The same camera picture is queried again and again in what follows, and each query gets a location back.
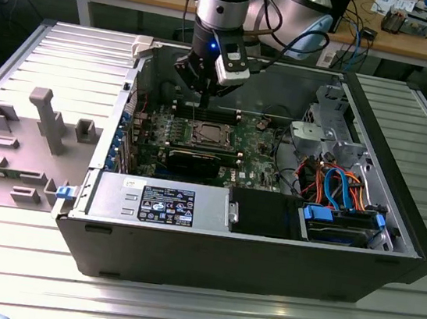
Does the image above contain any silver CPU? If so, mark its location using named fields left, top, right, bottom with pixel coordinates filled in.
left=200, top=124, right=226, bottom=145

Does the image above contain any CPU socket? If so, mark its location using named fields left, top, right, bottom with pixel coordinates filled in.
left=192, top=119, right=237, bottom=151

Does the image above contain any black graphics card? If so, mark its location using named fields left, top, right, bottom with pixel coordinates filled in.
left=164, top=147, right=222, bottom=181

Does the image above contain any green motherboard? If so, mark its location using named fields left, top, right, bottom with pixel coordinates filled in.
left=124, top=96, right=294, bottom=196

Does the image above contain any grey power supply unit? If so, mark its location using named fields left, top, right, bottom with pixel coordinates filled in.
left=86, top=169, right=234, bottom=236

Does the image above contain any small black tower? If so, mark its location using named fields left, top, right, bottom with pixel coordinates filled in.
left=326, top=0, right=354, bottom=36

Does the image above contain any black plastic shroud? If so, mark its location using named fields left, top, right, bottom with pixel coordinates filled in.
left=225, top=187, right=311, bottom=243

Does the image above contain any small black adapter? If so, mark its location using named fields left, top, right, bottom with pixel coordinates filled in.
left=359, top=26, right=380, bottom=41

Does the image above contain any blue case latch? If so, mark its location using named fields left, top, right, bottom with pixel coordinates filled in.
left=55, top=184, right=77, bottom=202

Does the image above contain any grey parts rack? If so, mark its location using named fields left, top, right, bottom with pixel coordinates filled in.
left=0, top=82, right=109, bottom=219

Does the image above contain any black PC case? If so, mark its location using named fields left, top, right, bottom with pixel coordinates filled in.
left=43, top=25, right=427, bottom=319

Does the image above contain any copper heat sink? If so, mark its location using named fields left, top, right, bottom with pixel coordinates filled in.
left=379, top=3, right=411, bottom=36

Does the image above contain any hard disk with blue carrier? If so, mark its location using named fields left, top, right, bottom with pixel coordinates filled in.
left=297, top=202, right=388, bottom=252

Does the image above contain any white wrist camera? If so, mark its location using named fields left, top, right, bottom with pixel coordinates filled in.
left=208, top=30, right=257, bottom=90

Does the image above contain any blue network cable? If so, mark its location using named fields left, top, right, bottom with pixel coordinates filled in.
left=347, top=22, right=367, bottom=68

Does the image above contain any blue wire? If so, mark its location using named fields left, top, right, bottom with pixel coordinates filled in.
left=319, top=165, right=358, bottom=212

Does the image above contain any orange wire bundle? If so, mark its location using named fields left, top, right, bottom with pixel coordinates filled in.
left=294, top=157, right=373, bottom=212

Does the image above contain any grey metal bracket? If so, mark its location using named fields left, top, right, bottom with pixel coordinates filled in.
left=405, top=10, right=427, bottom=38

